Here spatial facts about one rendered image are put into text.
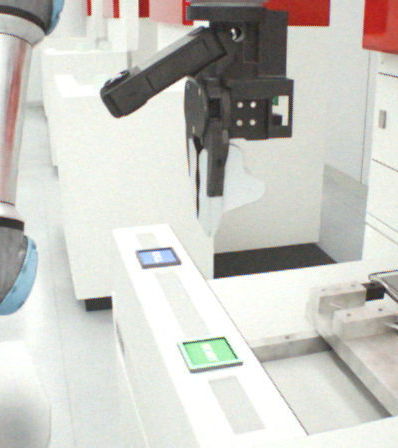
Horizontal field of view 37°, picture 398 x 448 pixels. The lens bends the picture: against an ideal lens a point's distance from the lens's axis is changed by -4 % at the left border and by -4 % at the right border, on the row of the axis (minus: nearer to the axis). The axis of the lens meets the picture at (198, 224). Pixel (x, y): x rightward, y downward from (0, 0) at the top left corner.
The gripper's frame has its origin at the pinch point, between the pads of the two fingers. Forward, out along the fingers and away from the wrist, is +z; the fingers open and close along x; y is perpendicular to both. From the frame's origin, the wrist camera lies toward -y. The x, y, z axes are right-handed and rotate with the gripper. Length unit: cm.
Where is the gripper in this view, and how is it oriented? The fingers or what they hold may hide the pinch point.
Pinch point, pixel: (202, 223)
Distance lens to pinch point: 57.6
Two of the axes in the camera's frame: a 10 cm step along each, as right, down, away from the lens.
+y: 9.6, -0.9, 2.5
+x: -2.6, -3.3, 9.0
